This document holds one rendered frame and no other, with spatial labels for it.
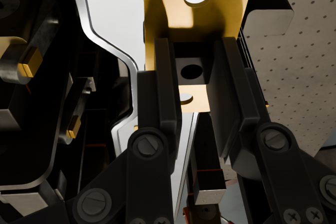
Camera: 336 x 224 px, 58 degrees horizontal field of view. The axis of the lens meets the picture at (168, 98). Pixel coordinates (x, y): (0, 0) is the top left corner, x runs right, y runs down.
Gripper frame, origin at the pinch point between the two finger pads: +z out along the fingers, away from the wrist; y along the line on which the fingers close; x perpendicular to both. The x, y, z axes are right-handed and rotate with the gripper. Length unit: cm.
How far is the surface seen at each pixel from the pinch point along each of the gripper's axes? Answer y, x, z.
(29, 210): -19.4, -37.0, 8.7
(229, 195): 103, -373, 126
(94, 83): -10.7, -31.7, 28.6
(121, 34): -5.0, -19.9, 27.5
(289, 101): 51, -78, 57
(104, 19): -7.1, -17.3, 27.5
